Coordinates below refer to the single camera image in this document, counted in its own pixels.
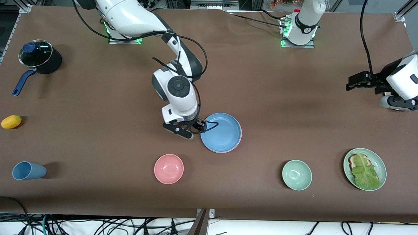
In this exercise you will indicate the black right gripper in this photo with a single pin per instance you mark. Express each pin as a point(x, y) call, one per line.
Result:
point(192, 123)

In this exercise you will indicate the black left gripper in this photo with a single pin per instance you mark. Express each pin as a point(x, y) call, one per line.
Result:
point(382, 75)

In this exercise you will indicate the blue plate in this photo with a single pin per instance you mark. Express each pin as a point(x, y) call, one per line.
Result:
point(223, 133)

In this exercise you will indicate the pink plate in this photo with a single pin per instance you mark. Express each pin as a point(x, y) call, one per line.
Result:
point(228, 152)

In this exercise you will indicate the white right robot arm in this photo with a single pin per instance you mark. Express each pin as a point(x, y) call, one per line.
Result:
point(130, 16)

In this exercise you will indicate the small pink bowl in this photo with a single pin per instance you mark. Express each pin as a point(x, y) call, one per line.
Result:
point(168, 169)

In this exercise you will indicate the toast slice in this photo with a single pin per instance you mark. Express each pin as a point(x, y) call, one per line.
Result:
point(352, 160)

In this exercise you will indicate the green plate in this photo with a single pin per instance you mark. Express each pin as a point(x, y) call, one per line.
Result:
point(380, 163)

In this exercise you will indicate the green lettuce leaf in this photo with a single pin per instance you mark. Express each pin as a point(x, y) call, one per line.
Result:
point(365, 174)

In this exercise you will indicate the dark angled bar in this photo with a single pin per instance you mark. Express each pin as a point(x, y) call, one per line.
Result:
point(200, 225)

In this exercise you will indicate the small green bowl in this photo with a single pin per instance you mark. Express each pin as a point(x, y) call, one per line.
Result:
point(297, 175)

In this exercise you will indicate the grey power strip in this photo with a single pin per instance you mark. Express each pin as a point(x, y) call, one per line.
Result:
point(212, 5)

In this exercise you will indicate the blue pot with glass lid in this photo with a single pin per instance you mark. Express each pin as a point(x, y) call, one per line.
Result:
point(54, 60)

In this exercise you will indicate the blue cup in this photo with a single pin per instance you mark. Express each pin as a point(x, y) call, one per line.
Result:
point(27, 171)

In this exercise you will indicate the yellow lemon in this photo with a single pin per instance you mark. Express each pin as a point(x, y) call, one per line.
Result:
point(11, 122)

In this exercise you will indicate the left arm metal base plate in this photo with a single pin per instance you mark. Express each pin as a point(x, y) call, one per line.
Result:
point(294, 46)

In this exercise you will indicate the aluminium frame profile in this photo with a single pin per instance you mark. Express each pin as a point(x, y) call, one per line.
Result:
point(400, 15)
point(24, 8)

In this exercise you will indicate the metal table edge bracket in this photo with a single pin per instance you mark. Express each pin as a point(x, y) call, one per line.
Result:
point(211, 212)

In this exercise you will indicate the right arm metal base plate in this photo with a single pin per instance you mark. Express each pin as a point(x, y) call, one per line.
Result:
point(112, 41)

